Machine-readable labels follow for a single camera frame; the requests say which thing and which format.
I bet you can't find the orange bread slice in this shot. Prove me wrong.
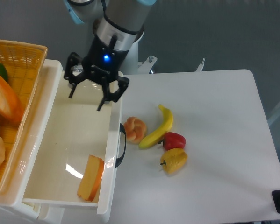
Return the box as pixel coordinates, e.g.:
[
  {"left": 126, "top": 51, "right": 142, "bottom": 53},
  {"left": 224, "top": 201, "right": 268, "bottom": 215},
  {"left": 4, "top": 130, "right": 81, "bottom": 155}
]
[{"left": 77, "top": 155, "right": 104, "bottom": 201}]

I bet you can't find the orange baguette loaf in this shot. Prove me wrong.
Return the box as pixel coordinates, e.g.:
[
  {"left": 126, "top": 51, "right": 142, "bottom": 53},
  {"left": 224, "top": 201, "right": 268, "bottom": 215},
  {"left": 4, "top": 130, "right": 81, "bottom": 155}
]
[{"left": 0, "top": 75, "right": 25, "bottom": 125}]

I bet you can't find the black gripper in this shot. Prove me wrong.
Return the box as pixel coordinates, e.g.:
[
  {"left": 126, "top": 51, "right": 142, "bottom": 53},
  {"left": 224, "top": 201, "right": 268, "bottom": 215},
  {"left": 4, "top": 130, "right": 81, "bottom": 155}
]
[{"left": 64, "top": 36, "right": 129, "bottom": 111}]

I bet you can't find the yellow bell pepper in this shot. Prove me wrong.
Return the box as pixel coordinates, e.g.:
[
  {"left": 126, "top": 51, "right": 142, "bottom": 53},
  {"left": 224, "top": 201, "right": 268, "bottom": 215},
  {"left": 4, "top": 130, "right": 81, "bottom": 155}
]
[{"left": 159, "top": 148, "right": 188, "bottom": 174}]

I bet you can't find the yellow woven basket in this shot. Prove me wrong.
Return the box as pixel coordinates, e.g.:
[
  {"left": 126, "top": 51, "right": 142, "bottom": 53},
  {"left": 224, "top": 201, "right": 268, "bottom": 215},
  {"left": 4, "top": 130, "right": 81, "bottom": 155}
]
[{"left": 0, "top": 40, "right": 48, "bottom": 193}]

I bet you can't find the red bell pepper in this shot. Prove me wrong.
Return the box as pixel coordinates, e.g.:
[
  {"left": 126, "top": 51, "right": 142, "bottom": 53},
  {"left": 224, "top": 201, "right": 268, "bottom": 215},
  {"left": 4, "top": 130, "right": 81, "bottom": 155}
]
[{"left": 158, "top": 132, "right": 186, "bottom": 151}]

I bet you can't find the knotted bread roll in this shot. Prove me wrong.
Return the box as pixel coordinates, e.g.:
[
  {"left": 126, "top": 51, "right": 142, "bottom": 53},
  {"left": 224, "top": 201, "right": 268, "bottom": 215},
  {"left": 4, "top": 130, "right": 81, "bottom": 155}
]
[{"left": 123, "top": 117, "right": 147, "bottom": 144}]

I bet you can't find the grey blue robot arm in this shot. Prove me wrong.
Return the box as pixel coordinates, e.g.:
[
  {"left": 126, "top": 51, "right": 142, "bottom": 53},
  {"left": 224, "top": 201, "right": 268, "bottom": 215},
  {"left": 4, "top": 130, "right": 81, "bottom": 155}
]
[{"left": 64, "top": 0, "right": 155, "bottom": 110}]

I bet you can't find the upper white drawer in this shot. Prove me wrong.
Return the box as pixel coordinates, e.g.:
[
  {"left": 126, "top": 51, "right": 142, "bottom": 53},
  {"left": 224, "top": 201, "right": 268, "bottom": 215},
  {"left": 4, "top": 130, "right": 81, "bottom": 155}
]
[{"left": 22, "top": 70, "right": 124, "bottom": 215}]

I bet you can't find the white drawer cabinet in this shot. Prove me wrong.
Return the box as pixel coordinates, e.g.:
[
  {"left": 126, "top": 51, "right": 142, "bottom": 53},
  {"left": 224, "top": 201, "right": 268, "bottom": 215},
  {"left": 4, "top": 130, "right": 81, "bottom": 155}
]
[{"left": 0, "top": 59, "right": 118, "bottom": 224}]

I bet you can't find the yellow banana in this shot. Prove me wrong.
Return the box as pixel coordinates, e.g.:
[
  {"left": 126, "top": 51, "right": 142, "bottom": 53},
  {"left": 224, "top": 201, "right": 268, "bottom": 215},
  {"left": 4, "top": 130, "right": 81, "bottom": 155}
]
[{"left": 138, "top": 105, "right": 174, "bottom": 149}]

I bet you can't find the green fruit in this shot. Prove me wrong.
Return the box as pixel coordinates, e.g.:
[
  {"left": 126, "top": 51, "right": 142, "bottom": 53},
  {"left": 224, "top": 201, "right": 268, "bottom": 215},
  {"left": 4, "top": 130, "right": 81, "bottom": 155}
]
[{"left": 0, "top": 63, "right": 8, "bottom": 82}]

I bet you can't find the black drawer handle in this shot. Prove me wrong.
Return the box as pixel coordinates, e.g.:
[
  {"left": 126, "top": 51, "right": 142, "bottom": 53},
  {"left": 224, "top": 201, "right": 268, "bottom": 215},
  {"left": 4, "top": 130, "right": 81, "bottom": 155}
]
[{"left": 115, "top": 123, "right": 127, "bottom": 168}]

